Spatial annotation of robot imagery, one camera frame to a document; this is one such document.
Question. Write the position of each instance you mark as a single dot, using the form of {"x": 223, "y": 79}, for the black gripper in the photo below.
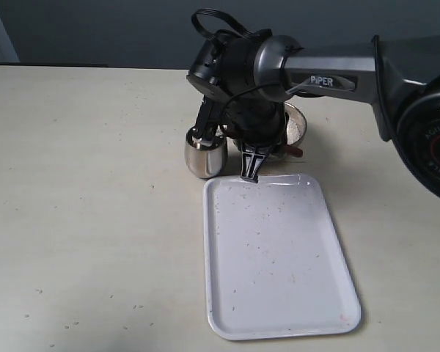
{"x": 258, "y": 123}

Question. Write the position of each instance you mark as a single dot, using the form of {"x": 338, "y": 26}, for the dark wooden spoon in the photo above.
{"x": 293, "y": 150}

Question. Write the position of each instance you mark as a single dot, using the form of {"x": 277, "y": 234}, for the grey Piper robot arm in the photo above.
{"x": 245, "y": 83}

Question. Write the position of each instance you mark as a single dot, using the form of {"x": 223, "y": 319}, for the steel cup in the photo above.
{"x": 205, "y": 161}

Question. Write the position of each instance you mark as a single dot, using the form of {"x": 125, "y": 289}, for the steel bowl with rice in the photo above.
{"x": 295, "y": 129}

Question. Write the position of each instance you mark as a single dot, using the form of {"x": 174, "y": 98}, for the white plastic tray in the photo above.
{"x": 274, "y": 266}

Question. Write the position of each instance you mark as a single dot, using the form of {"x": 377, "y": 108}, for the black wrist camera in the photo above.
{"x": 204, "y": 74}

